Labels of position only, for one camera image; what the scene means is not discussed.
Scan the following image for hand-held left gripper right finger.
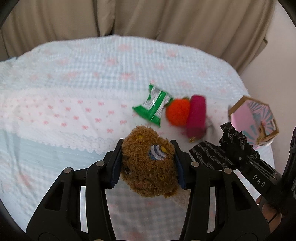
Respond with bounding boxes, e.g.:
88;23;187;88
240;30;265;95
171;139;271;241

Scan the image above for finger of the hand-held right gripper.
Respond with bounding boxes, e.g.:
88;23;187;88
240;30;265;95
220;122;260;163
189;140;237;173

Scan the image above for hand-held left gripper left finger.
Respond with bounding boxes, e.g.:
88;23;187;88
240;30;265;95
25;138;123;241

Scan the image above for brown plush toy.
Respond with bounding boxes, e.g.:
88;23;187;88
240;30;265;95
120;125;180;199

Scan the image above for person's right hand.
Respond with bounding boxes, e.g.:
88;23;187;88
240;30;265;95
255;195;285;230

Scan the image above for pink hexagonal paper box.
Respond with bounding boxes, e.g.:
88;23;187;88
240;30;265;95
228;95;280;149

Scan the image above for orange knitted fruit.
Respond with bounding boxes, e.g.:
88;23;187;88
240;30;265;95
166;97;192;127

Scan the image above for green snack packet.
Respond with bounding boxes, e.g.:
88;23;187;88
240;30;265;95
132;83;174;128

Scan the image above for beige curtain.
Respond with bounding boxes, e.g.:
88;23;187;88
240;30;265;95
0;0;278;75

